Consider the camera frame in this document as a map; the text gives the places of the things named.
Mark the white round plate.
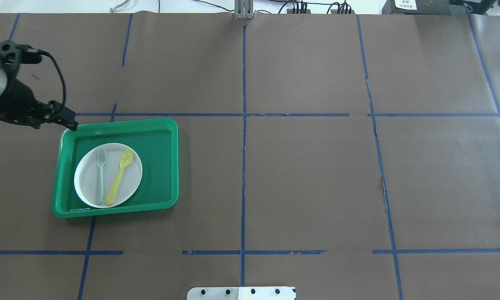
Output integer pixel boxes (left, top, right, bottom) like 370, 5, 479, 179
73, 143, 143, 209

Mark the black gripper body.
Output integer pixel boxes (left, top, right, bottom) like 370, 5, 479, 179
0, 79, 52, 129

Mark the pale green plastic fork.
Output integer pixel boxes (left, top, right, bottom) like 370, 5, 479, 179
95, 146, 107, 205

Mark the black box with label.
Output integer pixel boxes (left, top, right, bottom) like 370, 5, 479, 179
381, 0, 467, 16

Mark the yellow plastic spoon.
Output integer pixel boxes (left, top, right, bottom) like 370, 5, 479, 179
104, 149, 134, 206

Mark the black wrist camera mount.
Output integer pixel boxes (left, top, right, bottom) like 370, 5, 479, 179
0, 40, 42, 79

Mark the green plastic tray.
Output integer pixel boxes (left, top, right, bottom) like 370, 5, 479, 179
51, 118, 179, 218

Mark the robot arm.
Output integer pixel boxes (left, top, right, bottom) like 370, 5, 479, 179
0, 66, 78, 131

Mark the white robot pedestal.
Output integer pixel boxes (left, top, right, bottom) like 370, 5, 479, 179
187, 286, 297, 300

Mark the aluminium frame post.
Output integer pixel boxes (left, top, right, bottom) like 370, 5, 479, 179
233, 0, 255, 19

